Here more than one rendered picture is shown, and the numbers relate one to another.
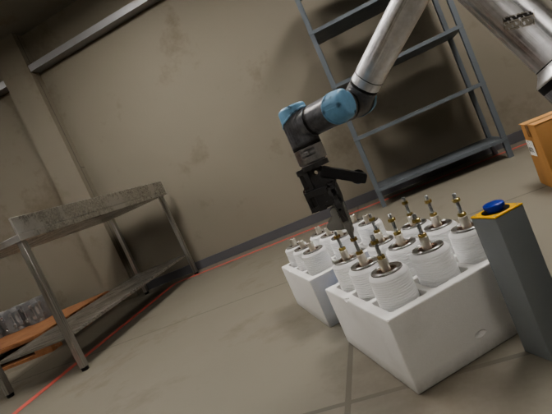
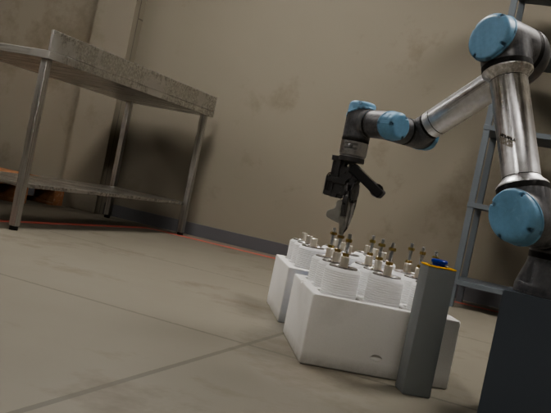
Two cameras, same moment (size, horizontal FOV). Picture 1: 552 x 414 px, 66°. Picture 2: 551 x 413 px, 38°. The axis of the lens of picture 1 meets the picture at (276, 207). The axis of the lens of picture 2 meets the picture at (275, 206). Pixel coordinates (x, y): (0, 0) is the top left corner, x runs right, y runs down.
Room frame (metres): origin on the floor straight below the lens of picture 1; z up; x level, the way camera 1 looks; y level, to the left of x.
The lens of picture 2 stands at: (-1.13, -0.20, 0.42)
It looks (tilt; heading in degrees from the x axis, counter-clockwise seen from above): 1 degrees down; 6
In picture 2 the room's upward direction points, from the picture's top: 12 degrees clockwise
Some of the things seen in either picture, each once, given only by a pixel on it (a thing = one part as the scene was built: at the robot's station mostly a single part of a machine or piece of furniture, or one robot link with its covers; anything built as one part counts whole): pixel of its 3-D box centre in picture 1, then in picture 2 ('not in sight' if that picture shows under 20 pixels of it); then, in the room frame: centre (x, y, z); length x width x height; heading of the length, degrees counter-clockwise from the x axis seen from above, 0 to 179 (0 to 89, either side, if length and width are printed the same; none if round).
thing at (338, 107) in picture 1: (333, 110); (389, 126); (1.02, -0.22, 0.64); 0.11 x 0.11 x 0.08; 45
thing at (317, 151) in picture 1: (310, 155); (352, 150); (1.07, -0.13, 0.56); 0.08 x 0.08 x 0.05
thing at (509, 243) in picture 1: (524, 281); (425, 329); (0.83, -0.40, 0.16); 0.07 x 0.07 x 0.31; 12
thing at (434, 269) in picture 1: (442, 282); (380, 310); (0.98, -0.29, 0.16); 0.10 x 0.10 x 0.18
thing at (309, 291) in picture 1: (345, 271); (331, 296); (1.64, -0.15, 0.09); 0.39 x 0.39 x 0.18; 13
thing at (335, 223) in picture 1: (338, 224); (336, 215); (1.06, -0.13, 0.38); 0.06 x 0.03 x 0.09; 75
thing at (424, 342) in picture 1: (425, 298); (364, 327); (1.10, -0.26, 0.09); 0.39 x 0.39 x 0.18; 12
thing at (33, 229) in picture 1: (98, 267); (84, 142); (3.09, 1.37, 0.45); 1.68 x 0.64 x 0.90; 166
